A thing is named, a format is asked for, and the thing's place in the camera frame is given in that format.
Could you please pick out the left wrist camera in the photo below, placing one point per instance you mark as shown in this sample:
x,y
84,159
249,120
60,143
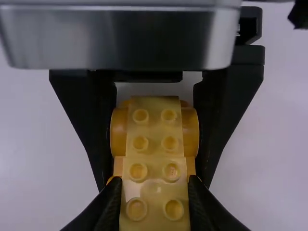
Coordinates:
x,y
115,36

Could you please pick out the yellow toy car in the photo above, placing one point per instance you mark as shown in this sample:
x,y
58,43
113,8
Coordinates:
x,y
154,149

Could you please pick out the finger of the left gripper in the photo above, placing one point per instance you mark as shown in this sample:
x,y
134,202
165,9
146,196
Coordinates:
x,y
91,115

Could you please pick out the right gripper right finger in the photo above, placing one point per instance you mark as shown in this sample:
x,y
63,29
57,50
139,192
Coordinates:
x,y
207,211

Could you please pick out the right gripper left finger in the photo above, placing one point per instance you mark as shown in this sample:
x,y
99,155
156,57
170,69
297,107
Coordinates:
x,y
103,211

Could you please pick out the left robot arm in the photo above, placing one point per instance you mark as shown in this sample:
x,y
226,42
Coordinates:
x,y
299,14

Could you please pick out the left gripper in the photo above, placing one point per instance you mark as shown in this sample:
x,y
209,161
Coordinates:
x,y
252,55

